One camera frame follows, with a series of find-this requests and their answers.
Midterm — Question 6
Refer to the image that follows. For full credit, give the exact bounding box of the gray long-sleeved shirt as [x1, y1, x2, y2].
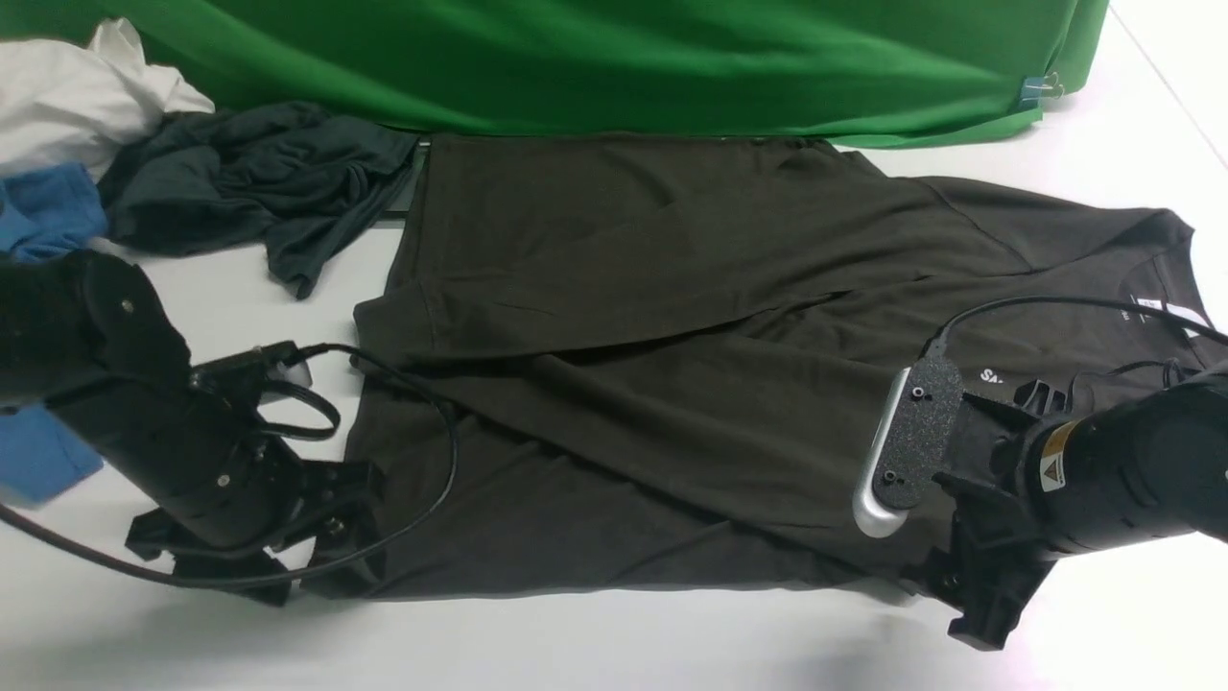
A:
[344, 135, 1205, 600]

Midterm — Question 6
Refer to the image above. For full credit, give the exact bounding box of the white crumpled garment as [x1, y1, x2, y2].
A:
[1, 18, 215, 179]

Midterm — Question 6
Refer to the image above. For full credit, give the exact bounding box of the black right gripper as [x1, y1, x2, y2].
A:
[903, 380, 1077, 652]

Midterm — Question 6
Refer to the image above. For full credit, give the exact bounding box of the dark teal crumpled garment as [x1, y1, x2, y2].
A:
[98, 102, 418, 299]

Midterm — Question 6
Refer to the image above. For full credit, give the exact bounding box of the blue binder clip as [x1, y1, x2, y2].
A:
[1016, 71, 1066, 110]

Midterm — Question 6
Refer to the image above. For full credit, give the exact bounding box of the green backdrop cloth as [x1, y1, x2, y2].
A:
[2, 1, 1109, 150]

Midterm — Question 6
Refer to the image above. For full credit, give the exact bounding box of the blue t-shirt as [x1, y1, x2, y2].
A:
[1, 162, 106, 509]

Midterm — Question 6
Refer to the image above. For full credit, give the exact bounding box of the black right camera cable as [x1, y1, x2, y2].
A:
[923, 296, 1228, 366]

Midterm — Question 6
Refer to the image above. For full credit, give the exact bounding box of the metal table cable hatch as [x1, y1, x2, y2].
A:
[377, 137, 433, 222]

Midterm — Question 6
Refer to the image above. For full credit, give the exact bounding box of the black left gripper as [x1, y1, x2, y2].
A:
[58, 384, 386, 608]

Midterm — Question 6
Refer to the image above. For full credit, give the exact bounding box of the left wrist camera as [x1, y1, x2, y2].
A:
[189, 341, 313, 407]

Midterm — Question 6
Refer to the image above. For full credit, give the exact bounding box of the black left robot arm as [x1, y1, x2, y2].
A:
[1, 250, 387, 608]

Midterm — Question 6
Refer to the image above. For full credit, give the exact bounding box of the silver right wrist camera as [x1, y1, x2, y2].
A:
[852, 357, 963, 539]

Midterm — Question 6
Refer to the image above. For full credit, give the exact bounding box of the black camera cable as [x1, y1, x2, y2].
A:
[0, 344, 461, 588]
[923, 296, 1228, 366]

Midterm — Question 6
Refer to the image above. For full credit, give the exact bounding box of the black left camera cable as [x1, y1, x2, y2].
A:
[0, 344, 461, 588]

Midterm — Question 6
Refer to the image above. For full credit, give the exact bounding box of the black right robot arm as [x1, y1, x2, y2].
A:
[900, 372, 1227, 650]

